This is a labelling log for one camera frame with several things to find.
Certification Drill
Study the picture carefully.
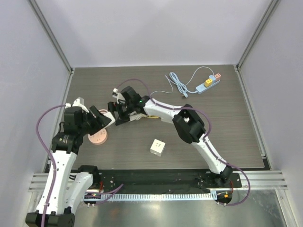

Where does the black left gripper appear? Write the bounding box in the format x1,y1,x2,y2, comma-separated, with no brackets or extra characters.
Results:
78,106,111,136

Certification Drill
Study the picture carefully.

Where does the white cube socket tiger sticker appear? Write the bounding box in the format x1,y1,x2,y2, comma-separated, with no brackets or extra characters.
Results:
104,112,116,124

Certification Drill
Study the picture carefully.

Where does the white cube socket plain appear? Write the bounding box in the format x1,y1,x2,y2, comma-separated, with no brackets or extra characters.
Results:
150,139,166,157

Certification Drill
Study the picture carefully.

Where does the light blue power strip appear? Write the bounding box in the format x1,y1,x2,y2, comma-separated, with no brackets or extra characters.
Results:
196,78,220,94

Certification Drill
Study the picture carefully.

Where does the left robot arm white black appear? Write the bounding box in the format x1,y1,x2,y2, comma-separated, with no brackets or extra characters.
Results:
25,104,116,227

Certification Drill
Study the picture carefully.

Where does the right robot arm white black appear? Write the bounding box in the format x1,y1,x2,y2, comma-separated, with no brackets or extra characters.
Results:
107,86,232,187

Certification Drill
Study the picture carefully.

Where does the yellow plug adapter on strip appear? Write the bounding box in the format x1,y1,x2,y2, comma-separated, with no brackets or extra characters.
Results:
204,78,213,87

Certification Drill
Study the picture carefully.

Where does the pink plug adapter on strip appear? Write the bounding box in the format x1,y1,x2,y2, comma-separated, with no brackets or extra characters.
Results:
214,73,221,82

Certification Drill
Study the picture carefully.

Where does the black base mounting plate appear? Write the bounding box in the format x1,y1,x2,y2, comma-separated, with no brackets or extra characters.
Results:
84,169,242,200

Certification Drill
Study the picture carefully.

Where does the white bundled cable with plug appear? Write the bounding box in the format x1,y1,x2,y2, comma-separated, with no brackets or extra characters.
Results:
129,113,149,122

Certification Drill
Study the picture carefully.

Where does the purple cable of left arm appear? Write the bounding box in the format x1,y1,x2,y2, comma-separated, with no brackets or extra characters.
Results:
35,104,125,227

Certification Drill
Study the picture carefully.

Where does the light blue power cable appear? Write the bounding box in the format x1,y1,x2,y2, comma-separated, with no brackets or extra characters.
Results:
149,66,214,99

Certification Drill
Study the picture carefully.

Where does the left aluminium frame post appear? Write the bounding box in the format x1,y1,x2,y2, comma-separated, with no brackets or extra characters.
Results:
28,0,73,74

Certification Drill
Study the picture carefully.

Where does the aluminium frame post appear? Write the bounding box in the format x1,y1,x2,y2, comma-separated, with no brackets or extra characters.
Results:
235,0,280,71
28,0,73,74

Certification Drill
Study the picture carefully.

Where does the white slotted cable duct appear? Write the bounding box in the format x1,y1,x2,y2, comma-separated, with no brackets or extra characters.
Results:
39,192,217,201

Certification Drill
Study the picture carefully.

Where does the aluminium frame rail front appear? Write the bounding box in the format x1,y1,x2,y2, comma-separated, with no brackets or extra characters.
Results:
28,170,288,192

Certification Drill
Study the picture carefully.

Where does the right aluminium frame post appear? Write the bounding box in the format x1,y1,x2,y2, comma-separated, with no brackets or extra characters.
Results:
235,0,280,71

